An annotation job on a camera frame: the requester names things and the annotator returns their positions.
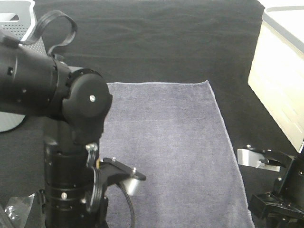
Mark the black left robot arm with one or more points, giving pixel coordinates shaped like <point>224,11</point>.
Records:
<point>74,105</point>

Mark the left clear tape strip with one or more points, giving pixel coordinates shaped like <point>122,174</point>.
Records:
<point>16,212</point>

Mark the white plastic storage box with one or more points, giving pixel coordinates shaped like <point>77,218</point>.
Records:
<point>277,71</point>

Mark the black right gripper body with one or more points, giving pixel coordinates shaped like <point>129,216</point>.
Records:
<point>283,207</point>

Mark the grey perforated laundry basket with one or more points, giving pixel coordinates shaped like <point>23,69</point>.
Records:
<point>14,21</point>

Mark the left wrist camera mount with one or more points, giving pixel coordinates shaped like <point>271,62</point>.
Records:
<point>114,172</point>

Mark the grey-blue towel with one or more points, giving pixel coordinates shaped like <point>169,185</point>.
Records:
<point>175,135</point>

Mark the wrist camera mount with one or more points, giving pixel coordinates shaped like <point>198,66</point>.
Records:
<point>114,172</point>
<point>265,159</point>

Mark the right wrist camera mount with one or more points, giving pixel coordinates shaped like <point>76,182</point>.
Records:
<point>265,159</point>

